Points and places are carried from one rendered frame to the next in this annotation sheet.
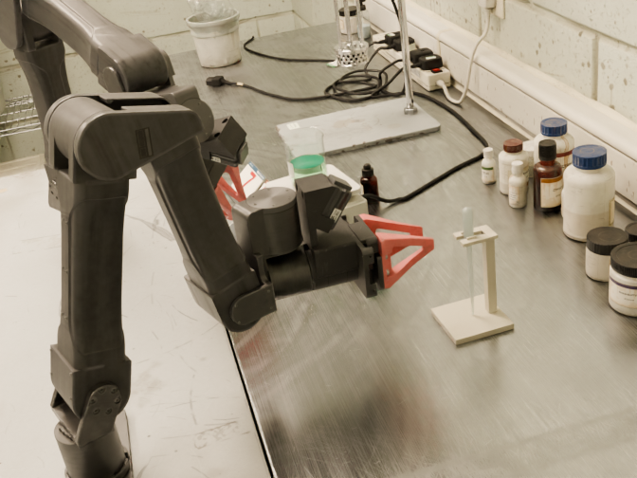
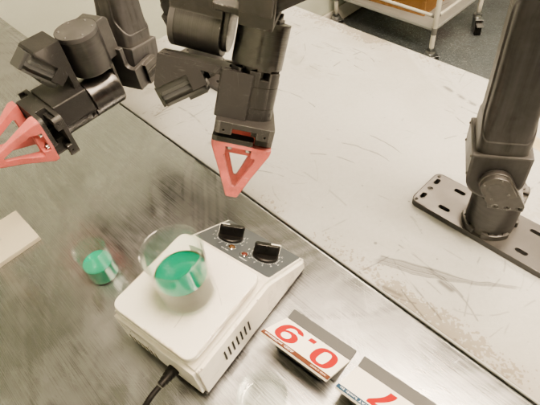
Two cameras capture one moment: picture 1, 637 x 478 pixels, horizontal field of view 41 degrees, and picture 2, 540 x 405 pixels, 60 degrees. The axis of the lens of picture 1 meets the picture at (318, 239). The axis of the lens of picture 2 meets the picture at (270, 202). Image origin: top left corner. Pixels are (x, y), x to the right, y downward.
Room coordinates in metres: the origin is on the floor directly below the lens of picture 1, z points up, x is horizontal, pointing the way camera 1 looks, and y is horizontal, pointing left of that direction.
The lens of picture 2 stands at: (1.51, -0.04, 1.43)
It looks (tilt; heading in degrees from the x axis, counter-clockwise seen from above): 49 degrees down; 153
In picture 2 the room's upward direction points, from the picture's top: 8 degrees counter-clockwise
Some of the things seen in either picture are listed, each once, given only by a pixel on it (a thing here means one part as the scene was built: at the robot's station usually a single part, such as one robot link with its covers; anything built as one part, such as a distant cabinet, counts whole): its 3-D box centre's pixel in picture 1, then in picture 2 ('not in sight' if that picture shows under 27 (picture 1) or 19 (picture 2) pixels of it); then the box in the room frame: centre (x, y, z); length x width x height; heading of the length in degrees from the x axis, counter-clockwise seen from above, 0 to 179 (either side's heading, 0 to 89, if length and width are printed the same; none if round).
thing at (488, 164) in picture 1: (488, 165); not in sight; (1.32, -0.30, 0.93); 0.02 x 0.02 x 0.06
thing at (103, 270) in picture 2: not in sight; (96, 260); (1.07, -0.08, 0.93); 0.04 x 0.04 x 0.06
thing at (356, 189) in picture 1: (312, 187); (186, 291); (1.22, 0.00, 0.98); 0.12 x 0.12 x 0.01; 20
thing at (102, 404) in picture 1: (82, 395); not in sight; (0.74, 0.27, 1.00); 0.09 x 0.06 x 0.06; 31
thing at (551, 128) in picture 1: (554, 155); not in sight; (1.26, -0.40, 0.96); 0.06 x 0.06 x 0.11
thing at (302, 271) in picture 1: (285, 267); (98, 87); (0.87, 0.04, 1.05); 0.07 x 0.06 x 0.07; 103
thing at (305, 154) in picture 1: (307, 160); (182, 276); (1.23, 0.00, 1.03); 0.07 x 0.06 x 0.08; 160
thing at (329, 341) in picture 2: not in sight; (308, 342); (1.32, 0.09, 0.92); 0.09 x 0.06 x 0.04; 17
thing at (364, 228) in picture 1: (391, 245); (20, 141); (0.90, -0.09, 1.04); 0.09 x 0.07 x 0.07; 103
